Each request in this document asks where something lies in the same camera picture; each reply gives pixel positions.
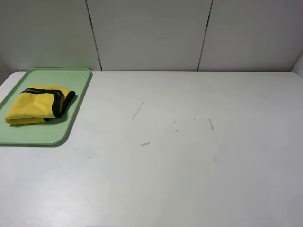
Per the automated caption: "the light green plastic tray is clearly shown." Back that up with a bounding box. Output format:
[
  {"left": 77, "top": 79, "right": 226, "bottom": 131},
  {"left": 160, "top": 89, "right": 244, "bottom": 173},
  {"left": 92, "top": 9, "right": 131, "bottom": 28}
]
[{"left": 0, "top": 68, "right": 92, "bottom": 147}]

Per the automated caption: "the yellow towel with black trim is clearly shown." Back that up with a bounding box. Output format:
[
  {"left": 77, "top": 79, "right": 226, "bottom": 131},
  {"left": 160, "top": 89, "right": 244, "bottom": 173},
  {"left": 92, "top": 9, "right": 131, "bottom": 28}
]
[{"left": 4, "top": 85, "right": 76, "bottom": 125}]

